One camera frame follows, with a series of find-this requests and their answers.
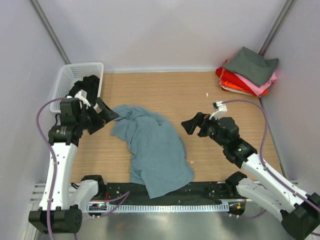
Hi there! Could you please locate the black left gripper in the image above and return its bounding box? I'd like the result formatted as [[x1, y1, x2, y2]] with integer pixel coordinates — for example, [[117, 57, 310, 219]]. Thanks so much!
[[76, 97, 118, 134]]

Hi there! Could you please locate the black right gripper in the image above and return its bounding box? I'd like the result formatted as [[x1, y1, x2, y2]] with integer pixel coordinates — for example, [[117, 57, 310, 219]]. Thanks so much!
[[180, 112, 227, 149]]

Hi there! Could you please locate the light blue t shirt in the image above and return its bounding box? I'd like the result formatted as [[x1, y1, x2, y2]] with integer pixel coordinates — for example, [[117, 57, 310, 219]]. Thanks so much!
[[110, 105, 195, 199]]

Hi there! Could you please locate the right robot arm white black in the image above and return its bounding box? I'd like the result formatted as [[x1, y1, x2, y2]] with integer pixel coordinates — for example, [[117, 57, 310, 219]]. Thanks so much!
[[181, 112, 320, 240]]

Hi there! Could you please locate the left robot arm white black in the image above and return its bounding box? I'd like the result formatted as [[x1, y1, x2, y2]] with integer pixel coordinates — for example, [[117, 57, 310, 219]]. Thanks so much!
[[28, 96, 118, 239]]

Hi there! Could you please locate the black t shirt in basket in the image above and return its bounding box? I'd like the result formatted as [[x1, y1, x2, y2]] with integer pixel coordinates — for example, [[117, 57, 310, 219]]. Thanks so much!
[[67, 75, 100, 106]]

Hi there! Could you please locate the white folded t shirt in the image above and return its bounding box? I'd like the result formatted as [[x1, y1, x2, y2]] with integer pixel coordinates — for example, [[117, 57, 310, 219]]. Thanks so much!
[[221, 86, 252, 96]]

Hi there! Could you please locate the white plastic laundry basket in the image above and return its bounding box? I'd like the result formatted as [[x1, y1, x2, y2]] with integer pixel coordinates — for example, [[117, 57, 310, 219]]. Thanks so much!
[[52, 62, 104, 109]]

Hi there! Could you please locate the red folded t shirt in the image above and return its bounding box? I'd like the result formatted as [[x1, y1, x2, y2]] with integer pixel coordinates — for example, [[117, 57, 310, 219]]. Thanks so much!
[[215, 66, 259, 95]]

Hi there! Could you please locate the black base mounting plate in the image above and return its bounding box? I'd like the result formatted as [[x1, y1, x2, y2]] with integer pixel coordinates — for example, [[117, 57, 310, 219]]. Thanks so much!
[[93, 181, 244, 206]]

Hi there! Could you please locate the pink folded t shirt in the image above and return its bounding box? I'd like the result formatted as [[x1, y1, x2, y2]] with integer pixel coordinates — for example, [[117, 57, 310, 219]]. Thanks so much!
[[222, 57, 278, 94]]

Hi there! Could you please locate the orange folded t shirt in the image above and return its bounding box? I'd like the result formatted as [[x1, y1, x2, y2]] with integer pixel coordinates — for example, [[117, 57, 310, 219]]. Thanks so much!
[[219, 80, 268, 97]]

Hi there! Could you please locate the grey folded t shirt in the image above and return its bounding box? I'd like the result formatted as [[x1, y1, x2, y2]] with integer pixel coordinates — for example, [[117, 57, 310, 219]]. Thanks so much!
[[223, 47, 279, 84]]

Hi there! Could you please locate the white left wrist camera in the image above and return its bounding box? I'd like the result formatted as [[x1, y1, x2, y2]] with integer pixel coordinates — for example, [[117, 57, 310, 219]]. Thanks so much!
[[66, 90, 91, 109]]

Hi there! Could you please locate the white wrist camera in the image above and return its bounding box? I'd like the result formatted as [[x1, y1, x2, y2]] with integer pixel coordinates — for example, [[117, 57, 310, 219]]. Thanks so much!
[[66, 90, 91, 109], [209, 101, 228, 120]]

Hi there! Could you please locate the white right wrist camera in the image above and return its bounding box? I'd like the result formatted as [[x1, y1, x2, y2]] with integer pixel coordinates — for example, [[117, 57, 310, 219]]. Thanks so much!
[[209, 101, 228, 120]]

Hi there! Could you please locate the white slotted cable duct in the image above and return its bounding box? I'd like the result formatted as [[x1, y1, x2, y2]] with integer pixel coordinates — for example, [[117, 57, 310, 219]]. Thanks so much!
[[86, 202, 230, 214]]

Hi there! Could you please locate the aluminium frame rail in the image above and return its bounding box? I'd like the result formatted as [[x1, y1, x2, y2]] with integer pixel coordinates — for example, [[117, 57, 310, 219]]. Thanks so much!
[[30, 182, 80, 204]]

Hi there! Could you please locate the grey metal corner post left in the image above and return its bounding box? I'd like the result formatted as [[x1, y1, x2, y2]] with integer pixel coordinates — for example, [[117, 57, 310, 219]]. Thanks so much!
[[29, 0, 71, 65]]

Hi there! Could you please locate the grey metal corner post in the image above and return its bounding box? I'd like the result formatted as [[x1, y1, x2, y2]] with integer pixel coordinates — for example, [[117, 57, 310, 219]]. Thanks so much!
[[29, 0, 71, 65], [258, 0, 297, 56]]

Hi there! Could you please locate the grey metal corner post right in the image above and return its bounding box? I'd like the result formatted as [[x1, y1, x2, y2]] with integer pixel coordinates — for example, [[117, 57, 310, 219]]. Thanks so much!
[[258, 0, 297, 56]]

